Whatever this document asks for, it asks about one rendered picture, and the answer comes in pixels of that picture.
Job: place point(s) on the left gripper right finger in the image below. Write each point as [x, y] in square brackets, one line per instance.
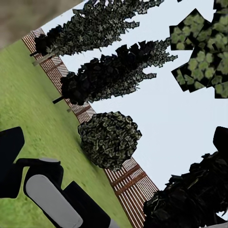
[220, 141]

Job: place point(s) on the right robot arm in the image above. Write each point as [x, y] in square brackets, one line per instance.
[68, 208]

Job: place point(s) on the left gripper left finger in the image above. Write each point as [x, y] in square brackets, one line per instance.
[11, 142]

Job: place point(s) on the bush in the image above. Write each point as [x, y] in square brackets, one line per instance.
[109, 139]

